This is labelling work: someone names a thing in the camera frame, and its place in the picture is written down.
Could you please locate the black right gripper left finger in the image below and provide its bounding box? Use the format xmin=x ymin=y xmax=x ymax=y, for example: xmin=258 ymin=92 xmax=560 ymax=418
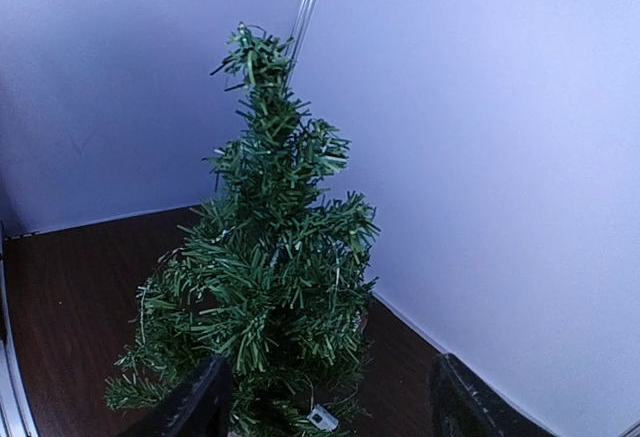
xmin=119 ymin=356 xmax=233 ymax=437

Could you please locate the white battery box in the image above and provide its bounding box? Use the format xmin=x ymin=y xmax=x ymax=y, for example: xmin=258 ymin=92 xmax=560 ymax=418
xmin=307 ymin=404 xmax=339 ymax=432

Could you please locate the small green christmas tree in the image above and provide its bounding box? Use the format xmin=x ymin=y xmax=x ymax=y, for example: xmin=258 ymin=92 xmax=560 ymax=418
xmin=105 ymin=24 xmax=379 ymax=436

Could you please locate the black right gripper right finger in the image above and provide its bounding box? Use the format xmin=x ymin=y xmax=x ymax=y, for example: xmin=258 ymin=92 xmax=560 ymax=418
xmin=429 ymin=353 xmax=550 ymax=437

